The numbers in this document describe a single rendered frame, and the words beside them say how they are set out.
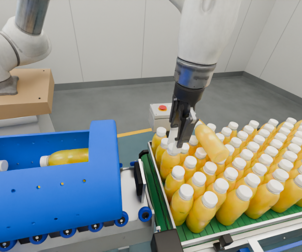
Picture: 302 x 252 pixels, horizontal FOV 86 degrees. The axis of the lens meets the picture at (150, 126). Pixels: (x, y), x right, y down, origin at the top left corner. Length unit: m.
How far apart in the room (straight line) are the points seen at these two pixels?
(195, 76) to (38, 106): 0.76
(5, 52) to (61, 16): 2.18
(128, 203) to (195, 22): 0.56
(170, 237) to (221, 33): 0.50
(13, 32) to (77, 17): 2.17
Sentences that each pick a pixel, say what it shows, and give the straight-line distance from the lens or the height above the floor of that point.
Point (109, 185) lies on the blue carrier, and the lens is 0.39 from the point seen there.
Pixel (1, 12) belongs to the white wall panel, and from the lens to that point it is 3.23.
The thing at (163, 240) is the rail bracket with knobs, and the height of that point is 1.00.
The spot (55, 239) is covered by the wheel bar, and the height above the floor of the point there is 0.93.
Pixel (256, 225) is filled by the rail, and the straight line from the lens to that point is 0.68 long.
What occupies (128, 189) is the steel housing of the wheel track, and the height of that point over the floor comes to 0.93.
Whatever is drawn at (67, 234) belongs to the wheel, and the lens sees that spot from 0.60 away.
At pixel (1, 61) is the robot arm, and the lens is 1.00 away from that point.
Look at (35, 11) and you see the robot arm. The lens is 0.93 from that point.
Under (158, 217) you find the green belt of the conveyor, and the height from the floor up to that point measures 0.89.
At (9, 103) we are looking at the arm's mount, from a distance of 0.97.
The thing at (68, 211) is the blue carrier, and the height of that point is 1.14.
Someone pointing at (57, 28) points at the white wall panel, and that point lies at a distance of 3.16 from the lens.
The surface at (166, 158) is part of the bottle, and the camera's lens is 0.57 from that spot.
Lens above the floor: 1.50
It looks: 38 degrees down
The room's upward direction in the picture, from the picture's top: 7 degrees clockwise
